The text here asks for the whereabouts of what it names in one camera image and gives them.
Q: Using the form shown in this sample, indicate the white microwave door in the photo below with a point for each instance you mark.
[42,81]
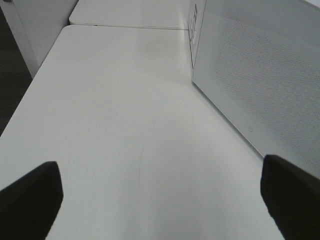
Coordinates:
[258,62]

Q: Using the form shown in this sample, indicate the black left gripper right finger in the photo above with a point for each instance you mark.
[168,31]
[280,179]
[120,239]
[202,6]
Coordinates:
[292,198]

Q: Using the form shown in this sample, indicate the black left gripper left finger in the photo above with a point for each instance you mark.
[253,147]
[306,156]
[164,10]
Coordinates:
[29,206]

